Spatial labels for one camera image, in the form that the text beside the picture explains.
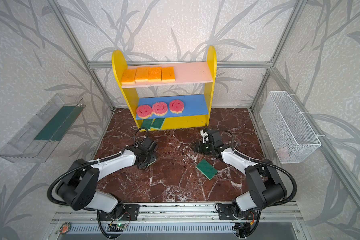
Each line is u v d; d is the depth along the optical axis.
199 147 0.79
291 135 0.62
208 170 0.87
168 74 0.79
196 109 1.00
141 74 0.79
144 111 0.94
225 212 0.73
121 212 0.70
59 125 0.63
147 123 1.07
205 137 0.81
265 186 0.43
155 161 0.89
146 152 0.71
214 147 0.69
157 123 1.08
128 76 0.77
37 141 0.63
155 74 0.79
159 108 0.96
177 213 0.75
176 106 0.98
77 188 0.43
